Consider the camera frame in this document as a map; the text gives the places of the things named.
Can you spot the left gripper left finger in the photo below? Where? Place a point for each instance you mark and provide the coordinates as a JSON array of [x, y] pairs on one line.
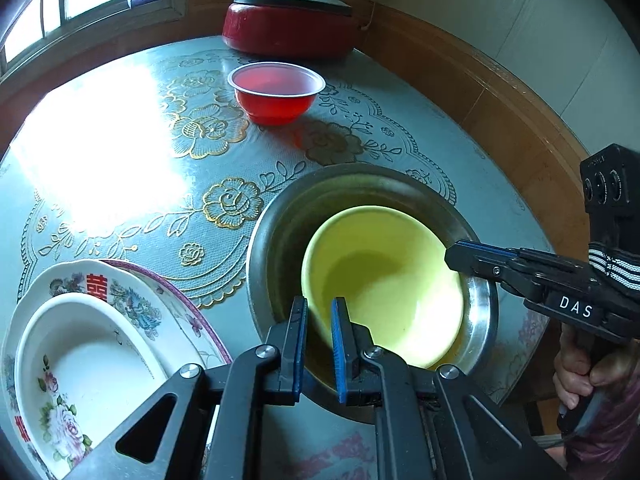
[[206, 423]]

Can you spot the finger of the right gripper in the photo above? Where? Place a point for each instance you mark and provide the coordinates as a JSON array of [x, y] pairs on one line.
[[516, 276], [471, 249]]

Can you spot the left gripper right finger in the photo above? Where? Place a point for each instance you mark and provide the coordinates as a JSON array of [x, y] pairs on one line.
[[429, 424]]

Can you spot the large purple floral plate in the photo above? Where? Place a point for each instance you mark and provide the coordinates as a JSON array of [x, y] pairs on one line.
[[189, 318]]

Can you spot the white plate red characters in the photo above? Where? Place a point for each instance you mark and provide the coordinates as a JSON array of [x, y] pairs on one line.
[[128, 295]]

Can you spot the yellow bowl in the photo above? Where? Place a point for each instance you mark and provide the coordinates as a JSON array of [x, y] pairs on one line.
[[391, 271]]

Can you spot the small white rose dish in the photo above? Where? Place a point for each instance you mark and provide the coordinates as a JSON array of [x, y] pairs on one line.
[[80, 370]]

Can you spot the stainless steel bowl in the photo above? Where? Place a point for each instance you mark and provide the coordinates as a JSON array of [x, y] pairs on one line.
[[285, 227]]

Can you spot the red plastic bowl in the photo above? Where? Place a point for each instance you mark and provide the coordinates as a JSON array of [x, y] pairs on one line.
[[275, 93]]

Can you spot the person right hand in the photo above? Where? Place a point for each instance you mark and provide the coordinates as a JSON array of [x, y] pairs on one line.
[[575, 376]]

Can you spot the pink jacket right sleeve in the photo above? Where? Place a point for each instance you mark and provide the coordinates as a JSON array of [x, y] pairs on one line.
[[610, 447]]

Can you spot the floral plastic tablecloth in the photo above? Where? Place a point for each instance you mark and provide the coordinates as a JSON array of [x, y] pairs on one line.
[[148, 159]]

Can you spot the red pot with lid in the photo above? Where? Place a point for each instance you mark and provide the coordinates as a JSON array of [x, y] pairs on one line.
[[290, 28]]

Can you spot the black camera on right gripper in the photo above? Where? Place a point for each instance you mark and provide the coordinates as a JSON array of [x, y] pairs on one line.
[[610, 179]]

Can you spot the window with frame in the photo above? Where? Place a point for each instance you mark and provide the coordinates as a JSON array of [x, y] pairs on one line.
[[50, 32]]

